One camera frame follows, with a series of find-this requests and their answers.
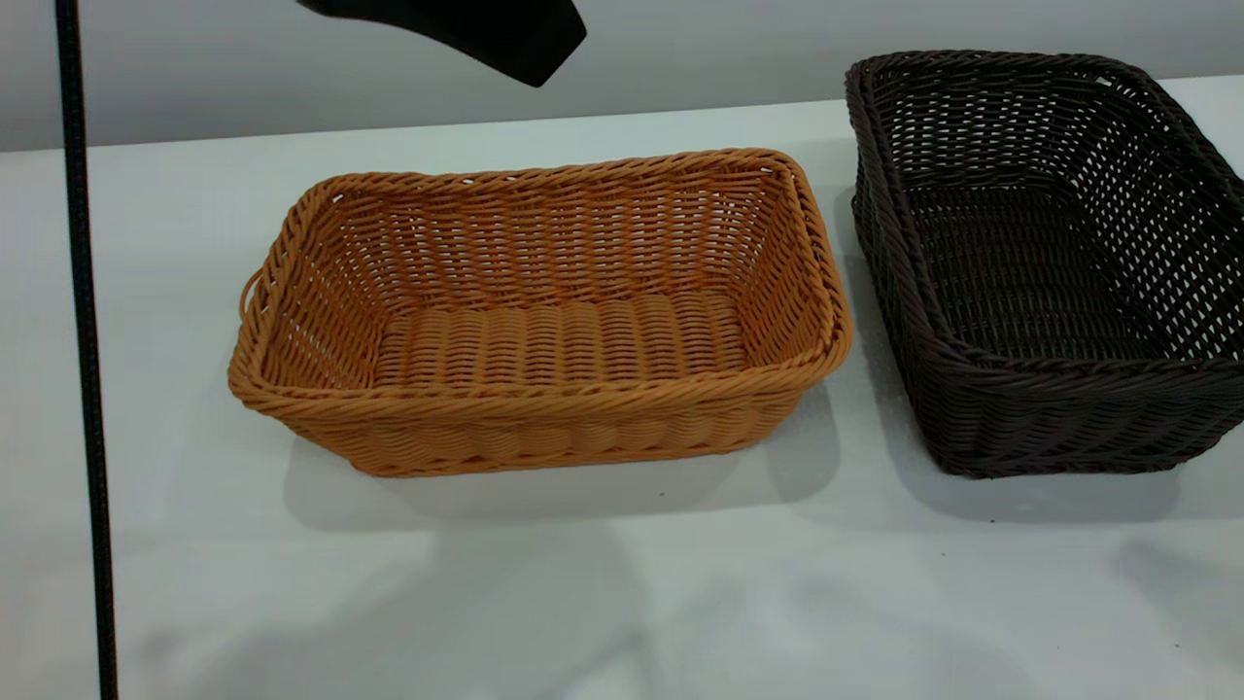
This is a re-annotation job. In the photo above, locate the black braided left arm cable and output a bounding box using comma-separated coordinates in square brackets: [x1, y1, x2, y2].
[53, 0, 120, 700]

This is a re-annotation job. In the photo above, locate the orange wicker basket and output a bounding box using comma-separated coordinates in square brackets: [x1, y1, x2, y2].
[227, 148, 853, 478]

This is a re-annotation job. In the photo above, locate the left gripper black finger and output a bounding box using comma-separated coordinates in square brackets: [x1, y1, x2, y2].
[296, 0, 588, 88]

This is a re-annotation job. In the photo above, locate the dark brown wicker basket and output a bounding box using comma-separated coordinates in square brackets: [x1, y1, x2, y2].
[845, 50, 1244, 479]

